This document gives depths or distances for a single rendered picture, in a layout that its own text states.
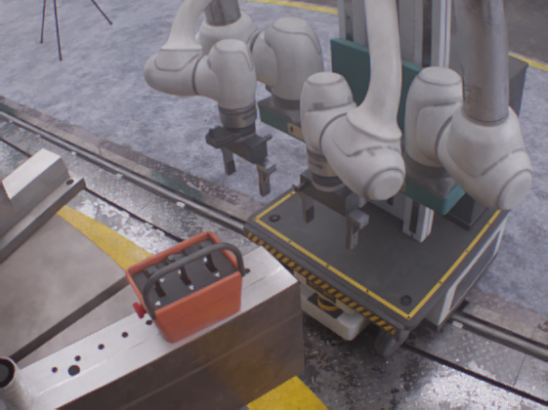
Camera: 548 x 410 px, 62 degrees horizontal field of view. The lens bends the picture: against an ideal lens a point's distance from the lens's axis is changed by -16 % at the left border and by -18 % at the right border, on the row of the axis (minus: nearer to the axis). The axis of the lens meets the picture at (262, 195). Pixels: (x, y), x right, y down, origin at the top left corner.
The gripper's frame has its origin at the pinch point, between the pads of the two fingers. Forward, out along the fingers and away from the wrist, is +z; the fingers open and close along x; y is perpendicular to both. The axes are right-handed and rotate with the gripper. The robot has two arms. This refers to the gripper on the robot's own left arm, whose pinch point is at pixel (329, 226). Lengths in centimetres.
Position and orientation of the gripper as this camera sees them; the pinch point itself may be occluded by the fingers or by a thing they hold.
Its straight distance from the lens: 122.7
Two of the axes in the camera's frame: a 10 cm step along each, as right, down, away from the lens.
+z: 0.9, 7.7, 6.4
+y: -7.3, 4.9, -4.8
